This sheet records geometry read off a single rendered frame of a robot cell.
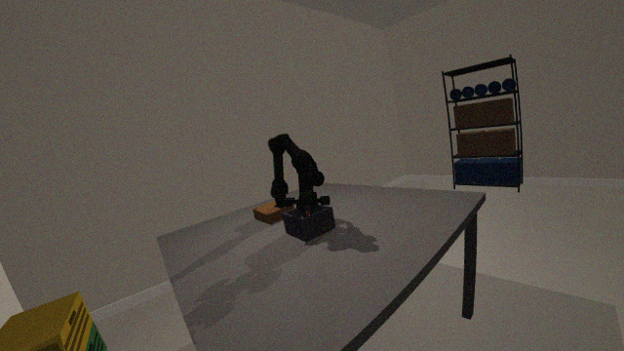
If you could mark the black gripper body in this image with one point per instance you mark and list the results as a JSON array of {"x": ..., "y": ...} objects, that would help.
[{"x": 324, "y": 200}]

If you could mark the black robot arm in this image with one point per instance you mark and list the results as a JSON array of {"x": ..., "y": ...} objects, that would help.
[{"x": 305, "y": 166}]

